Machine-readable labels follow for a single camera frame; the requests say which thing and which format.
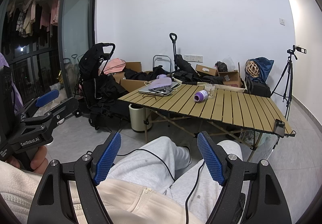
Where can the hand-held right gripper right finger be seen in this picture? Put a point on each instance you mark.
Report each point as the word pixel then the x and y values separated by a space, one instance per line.
pixel 210 161

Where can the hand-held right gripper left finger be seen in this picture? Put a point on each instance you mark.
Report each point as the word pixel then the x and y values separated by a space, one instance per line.
pixel 107 161

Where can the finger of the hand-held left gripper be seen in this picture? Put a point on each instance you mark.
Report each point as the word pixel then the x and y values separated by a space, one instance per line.
pixel 66 109
pixel 46 97

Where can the person's left forearm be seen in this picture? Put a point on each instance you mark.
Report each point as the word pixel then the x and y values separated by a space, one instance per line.
pixel 17 183

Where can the person's left hand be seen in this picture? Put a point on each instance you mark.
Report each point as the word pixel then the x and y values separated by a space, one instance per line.
pixel 37 162

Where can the purple cloth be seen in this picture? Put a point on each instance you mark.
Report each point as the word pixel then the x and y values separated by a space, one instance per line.
pixel 18 99

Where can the shopping trolley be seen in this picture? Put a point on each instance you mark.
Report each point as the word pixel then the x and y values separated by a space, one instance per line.
pixel 70 66

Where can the black stroller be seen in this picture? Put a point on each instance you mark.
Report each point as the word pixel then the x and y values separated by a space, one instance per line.
pixel 95 83

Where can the cream fleece jacket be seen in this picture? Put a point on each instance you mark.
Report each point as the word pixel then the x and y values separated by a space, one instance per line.
pixel 130 201

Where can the grey sweatpants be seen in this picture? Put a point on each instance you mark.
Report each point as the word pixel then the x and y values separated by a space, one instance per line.
pixel 156 153

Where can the white trash bin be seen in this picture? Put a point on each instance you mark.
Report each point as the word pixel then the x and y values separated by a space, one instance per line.
pixel 137 118

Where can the folding slatted camping table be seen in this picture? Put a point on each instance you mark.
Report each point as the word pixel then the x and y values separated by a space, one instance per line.
pixel 226 110

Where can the dark cloth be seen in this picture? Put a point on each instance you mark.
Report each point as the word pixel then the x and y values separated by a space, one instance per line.
pixel 240 209

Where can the clear plastic bag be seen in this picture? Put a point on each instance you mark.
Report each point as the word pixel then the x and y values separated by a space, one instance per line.
pixel 264 138

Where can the pink cloth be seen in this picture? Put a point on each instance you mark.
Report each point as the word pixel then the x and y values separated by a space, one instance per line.
pixel 114 64

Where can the purple bottle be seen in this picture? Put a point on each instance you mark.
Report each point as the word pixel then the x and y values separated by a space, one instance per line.
pixel 200 95

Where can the clear glass cup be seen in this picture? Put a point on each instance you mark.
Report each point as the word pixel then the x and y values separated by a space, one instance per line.
pixel 210 90

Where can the large open cardboard box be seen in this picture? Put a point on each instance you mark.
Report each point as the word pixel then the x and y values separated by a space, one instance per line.
pixel 133 83

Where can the clamped black phone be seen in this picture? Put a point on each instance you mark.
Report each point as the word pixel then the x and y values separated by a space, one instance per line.
pixel 279 127

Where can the row of hanging clothes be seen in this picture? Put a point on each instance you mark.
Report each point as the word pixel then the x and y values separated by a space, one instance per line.
pixel 32 17

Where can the silver laptop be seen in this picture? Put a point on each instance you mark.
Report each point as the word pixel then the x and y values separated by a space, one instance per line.
pixel 151 92

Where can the sliding glass door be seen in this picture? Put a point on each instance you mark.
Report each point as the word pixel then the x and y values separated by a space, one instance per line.
pixel 75 20

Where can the cardboard box with label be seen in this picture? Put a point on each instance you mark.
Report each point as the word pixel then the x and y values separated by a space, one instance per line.
pixel 231 79

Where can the pile of black clothes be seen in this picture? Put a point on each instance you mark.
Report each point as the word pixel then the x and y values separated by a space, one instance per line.
pixel 186 74

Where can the flat cardboard box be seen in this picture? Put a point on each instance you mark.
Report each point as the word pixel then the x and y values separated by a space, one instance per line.
pixel 206 70

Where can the purple cloth pouch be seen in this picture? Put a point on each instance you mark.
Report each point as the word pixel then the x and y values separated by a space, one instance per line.
pixel 158 83

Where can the black plastic bag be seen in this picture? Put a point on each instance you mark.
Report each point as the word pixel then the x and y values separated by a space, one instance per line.
pixel 221 66

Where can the wicker ball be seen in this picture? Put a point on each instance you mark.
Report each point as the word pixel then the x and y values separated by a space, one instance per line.
pixel 252 69

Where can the blue bag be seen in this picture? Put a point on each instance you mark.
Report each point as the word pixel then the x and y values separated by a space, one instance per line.
pixel 265 65

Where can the black tripod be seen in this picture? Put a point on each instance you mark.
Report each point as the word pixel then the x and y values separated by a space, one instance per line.
pixel 286 80

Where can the white wall socket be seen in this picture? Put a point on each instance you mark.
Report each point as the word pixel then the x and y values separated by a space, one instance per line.
pixel 199 58
pixel 187 57
pixel 193 58

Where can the white metal frame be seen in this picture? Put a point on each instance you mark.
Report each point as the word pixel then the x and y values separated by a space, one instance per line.
pixel 161 57

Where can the black camera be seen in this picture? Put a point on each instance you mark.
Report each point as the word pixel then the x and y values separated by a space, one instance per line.
pixel 298 50

